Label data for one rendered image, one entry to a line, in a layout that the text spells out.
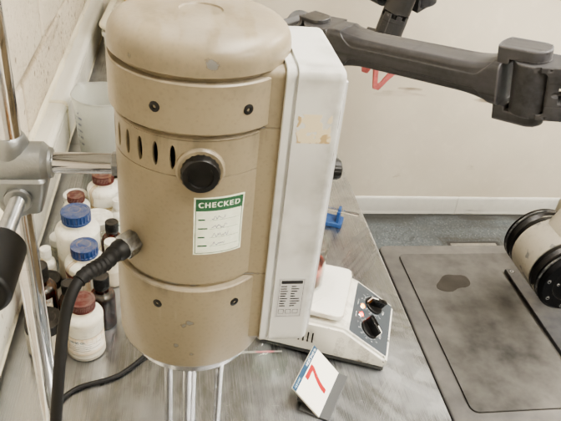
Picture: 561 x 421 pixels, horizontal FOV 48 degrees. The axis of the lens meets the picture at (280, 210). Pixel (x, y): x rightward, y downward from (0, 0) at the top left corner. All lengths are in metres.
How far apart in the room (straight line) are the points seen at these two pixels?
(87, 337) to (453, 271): 1.22
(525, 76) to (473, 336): 0.94
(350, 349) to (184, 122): 0.69
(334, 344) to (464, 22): 1.73
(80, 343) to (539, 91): 0.72
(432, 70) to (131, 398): 0.64
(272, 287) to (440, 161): 2.33
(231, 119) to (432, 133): 2.33
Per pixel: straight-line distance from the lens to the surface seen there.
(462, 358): 1.64
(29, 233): 0.43
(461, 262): 1.95
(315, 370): 0.94
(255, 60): 0.32
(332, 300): 0.97
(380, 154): 2.61
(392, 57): 1.01
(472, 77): 0.94
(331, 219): 1.28
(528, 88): 0.91
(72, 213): 1.06
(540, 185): 3.00
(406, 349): 1.05
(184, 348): 0.42
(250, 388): 0.94
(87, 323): 0.93
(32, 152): 0.39
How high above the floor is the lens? 1.47
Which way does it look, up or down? 33 degrees down
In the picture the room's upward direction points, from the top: 7 degrees clockwise
